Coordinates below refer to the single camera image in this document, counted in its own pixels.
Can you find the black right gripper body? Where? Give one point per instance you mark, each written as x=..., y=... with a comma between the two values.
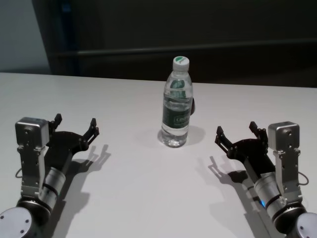
x=252, y=153

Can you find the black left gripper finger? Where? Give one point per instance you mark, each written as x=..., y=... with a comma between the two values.
x=53, y=126
x=91, y=134

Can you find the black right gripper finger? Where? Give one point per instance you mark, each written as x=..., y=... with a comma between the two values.
x=261, y=135
x=224, y=142

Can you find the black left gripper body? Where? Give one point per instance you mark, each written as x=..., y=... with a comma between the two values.
x=64, y=148

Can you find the clear water bottle green label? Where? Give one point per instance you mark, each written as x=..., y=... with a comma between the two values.
x=176, y=119

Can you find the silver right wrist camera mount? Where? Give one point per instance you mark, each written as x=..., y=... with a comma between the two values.
x=284, y=136

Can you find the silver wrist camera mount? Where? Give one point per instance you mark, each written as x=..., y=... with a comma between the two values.
x=284, y=136
x=29, y=134

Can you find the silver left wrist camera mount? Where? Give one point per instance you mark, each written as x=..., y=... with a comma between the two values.
x=29, y=134

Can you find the blue upright metal post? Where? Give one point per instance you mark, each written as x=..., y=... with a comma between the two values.
x=67, y=37

